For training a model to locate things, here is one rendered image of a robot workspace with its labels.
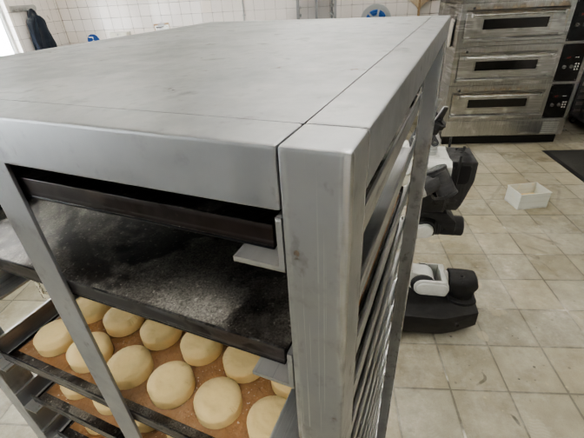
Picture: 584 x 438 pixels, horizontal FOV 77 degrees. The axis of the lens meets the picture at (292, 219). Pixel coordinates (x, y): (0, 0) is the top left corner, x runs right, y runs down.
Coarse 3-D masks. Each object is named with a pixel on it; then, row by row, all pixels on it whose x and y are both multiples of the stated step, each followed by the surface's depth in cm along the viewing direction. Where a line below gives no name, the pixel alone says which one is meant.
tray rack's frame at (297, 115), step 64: (0, 64) 38; (64, 64) 36; (128, 64) 34; (192, 64) 32; (256, 64) 30; (320, 64) 29; (384, 64) 27; (0, 128) 20; (64, 128) 18; (128, 128) 17; (192, 128) 17; (256, 128) 16; (320, 128) 16; (384, 128) 19; (0, 192) 25; (192, 192) 17; (256, 192) 16; (320, 192) 14; (320, 256) 16; (64, 320) 32; (320, 320) 18; (0, 384) 50; (320, 384) 21
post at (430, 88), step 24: (432, 72) 65; (432, 96) 67; (432, 120) 69; (408, 192) 78; (408, 216) 81; (408, 240) 84; (408, 264) 88; (384, 384) 113; (384, 408) 119; (384, 432) 126
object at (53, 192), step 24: (24, 168) 29; (24, 192) 25; (48, 192) 24; (72, 192) 23; (96, 192) 22; (120, 192) 24; (144, 192) 24; (168, 192) 24; (144, 216) 21; (168, 216) 20; (192, 216) 20; (216, 216) 19; (240, 216) 21; (264, 216) 21; (240, 240) 19; (264, 240) 18
